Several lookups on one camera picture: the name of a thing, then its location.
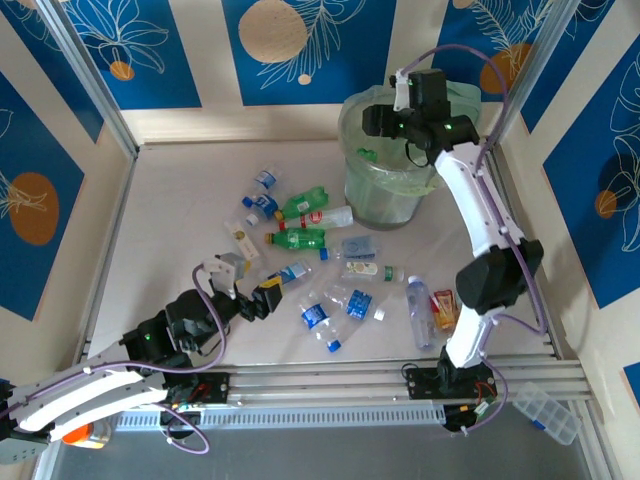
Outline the clear bottle blue red label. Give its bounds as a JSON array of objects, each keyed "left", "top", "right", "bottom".
[{"left": 298, "top": 294, "right": 344, "bottom": 354}]

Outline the blue label bottle white cap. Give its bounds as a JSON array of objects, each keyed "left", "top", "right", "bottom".
[
  {"left": 245, "top": 188, "right": 289, "bottom": 226},
  {"left": 323, "top": 280, "right": 387, "bottom": 322}
]

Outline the clear bottle cream green label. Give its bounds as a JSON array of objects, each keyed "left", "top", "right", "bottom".
[{"left": 341, "top": 259, "right": 406, "bottom": 284}]

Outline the clear water bottle blue cap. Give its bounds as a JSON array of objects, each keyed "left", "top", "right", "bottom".
[{"left": 241, "top": 162, "right": 284, "bottom": 209}]

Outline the tall clear water bottle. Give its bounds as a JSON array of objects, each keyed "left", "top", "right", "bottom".
[{"left": 404, "top": 274, "right": 436, "bottom": 350}]

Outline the orange drink bottle red label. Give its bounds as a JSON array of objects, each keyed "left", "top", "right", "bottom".
[{"left": 430, "top": 289, "right": 460, "bottom": 335}]

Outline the mesh waste bin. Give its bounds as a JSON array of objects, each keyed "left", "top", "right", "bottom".
[{"left": 338, "top": 84, "right": 459, "bottom": 232}]

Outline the light green zip pouch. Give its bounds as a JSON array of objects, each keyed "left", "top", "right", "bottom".
[{"left": 439, "top": 79, "right": 484, "bottom": 151}]

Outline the orange lid jar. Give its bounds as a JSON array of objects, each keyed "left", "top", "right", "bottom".
[{"left": 62, "top": 423, "right": 112, "bottom": 450}]

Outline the clear plastic organizer box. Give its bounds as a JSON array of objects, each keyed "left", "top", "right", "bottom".
[{"left": 509, "top": 382, "right": 585, "bottom": 446}]

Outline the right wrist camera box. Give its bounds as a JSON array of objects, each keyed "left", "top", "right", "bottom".
[{"left": 390, "top": 68, "right": 413, "bottom": 113}]

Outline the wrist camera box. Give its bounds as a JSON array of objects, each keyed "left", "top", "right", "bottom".
[
  {"left": 390, "top": 68, "right": 413, "bottom": 113},
  {"left": 201, "top": 251, "right": 251, "bottom": 300}
]

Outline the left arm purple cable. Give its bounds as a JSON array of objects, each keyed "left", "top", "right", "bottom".
[{"left": 0, "top": 259, "right": 229, "bottom": 456}]

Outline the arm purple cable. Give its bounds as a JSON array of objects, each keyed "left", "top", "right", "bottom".
[
  {"left": 397, "top": 43, "right": 549, "bottom": 437},
  {"left": 0, "top": 259, "right": 229, "bottom": 456}
]

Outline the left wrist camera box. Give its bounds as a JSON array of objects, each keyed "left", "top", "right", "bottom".
[{"left": 201, "top": 251, "right": 251, "bottom": 300}]

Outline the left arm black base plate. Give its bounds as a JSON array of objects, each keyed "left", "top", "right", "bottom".
[{"left": 164, "top": 372, "right": 231, "bottom": 406}]

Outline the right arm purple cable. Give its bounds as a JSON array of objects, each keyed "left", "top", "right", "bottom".
[{"left": 397, "top": 43, "right": 549, "bottom": 437}]

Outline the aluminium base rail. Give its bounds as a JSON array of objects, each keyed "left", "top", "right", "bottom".
[{"left": 47, "top": 360, "right": 594, "bottom": 407}]

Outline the aluminium frame post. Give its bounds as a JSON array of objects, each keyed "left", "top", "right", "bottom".
[
  {"left": 489, "top": 0, "right": 584, "bottom": 147},
  {"left": 37, "top": 0, "right": 140, "bottom": 159}
]

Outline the aluminium side rail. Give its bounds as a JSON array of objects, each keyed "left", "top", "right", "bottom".
[
  {"left": 482, "top": 142, "right": 564, "bottom": 360},
  {"left": 73, "top": 149, "right": 141, "bottom": 371}
]

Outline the white slotted cable duct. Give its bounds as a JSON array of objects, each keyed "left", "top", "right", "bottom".
[{"left": 114, "top": 404, "right": 447, "bottom": 431}]

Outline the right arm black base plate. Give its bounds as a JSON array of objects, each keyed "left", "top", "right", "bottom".
[{"left": 403, "top": 366, "right": 501, "bottom": 401}]

